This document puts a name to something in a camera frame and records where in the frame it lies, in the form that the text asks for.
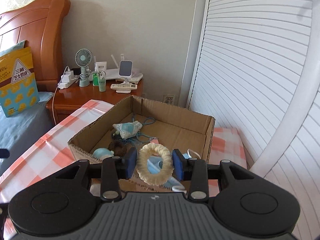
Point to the wooden bed headboard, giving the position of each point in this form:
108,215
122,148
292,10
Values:
39,24

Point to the pink checkered tablecloth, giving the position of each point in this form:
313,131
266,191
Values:
51,152

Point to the white wifi router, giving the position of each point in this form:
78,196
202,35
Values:
113,74

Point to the green tube bottle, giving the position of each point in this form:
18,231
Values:
102,83

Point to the yellow blue snack bag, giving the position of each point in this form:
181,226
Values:
18,84

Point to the white cream tube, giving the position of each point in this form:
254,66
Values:
101,67

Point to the white remote control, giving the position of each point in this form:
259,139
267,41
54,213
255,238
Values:
124,88

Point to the cream ring blue tassel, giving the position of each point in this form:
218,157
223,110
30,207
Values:
154,162

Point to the green desk fan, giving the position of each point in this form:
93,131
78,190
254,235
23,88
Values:
83,58

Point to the green sanitizer bottle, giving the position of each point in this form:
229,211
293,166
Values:
95,78

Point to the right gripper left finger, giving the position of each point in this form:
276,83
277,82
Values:
114,169

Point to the white power strip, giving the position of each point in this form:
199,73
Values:
67,80

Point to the wooden nightstand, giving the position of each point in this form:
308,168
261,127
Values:
66,101

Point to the white louvered closet door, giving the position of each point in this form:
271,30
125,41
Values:
257,70

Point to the phone on white stand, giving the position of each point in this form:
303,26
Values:
125,70

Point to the white floor wall socket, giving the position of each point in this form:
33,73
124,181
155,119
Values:
169,99

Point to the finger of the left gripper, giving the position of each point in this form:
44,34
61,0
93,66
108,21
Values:
4,153

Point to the blue white plush toy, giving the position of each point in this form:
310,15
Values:
102,153

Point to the blue patterned sachet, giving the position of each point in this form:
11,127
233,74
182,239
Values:
128,129

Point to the blue bed sheet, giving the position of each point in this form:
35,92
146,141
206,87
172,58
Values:
20,132

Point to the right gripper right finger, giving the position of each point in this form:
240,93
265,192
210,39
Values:
194,172

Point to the brown hair scrunchie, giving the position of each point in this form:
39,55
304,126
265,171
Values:
119,147

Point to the brown cardboard box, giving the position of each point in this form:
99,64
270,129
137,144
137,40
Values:
140,144

